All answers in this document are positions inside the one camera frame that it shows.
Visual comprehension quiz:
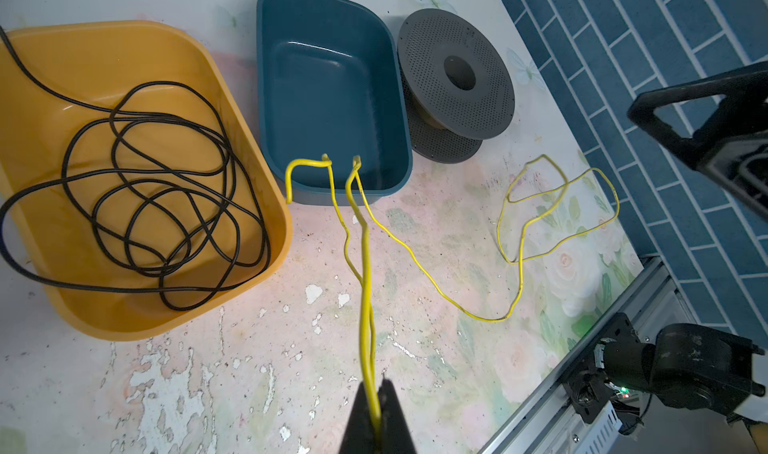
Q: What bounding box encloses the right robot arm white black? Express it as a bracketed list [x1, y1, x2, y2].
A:
[560, 62, 767, 424]

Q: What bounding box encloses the yellow plastic bin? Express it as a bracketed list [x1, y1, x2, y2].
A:
[1, 22, 291, 341]

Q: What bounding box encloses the teal plastic bin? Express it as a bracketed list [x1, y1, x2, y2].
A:
[256, 0, 413, 205]

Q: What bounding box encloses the black cable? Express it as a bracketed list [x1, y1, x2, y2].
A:
[0, 24, 272, 312]

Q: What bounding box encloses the grey cable spool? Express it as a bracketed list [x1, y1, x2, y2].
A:
[397, 8, 515, 164]

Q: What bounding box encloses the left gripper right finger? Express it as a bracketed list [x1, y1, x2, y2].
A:
[378, 378, 417, 454]

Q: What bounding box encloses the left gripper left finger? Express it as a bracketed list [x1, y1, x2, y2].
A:
[338, 383, 378, 454]

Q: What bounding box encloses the yellow cable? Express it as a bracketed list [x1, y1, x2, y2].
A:
[284, 152, 622, 437]

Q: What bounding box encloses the white slotted cable duct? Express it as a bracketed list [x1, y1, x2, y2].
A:
[570, 402, 623, 454]

